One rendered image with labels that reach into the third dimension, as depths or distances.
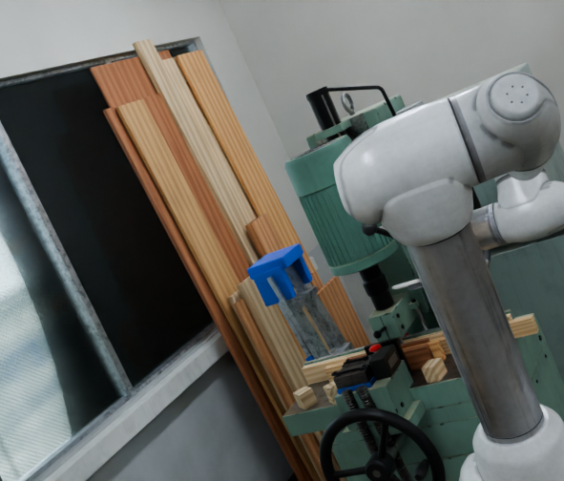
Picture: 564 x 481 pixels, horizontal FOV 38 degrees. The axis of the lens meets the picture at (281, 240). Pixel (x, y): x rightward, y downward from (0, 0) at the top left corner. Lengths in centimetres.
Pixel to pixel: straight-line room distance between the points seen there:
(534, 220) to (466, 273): 48
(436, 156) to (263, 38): 351
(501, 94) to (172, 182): 248
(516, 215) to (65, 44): 232
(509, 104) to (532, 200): 60
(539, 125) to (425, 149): 15
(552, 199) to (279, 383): 199
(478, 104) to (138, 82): 270
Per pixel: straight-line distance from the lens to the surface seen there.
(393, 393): 188
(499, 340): 128
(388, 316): 201
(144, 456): 317
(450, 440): 199
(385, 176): 113
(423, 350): 201
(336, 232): 194
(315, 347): 287
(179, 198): 346
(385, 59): 433
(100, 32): 375
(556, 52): 414
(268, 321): 343
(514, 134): 111
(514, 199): 169
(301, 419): 211
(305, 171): 192
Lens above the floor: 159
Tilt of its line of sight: 8 degrees down
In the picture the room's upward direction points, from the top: 25 degrees counter-clockwise
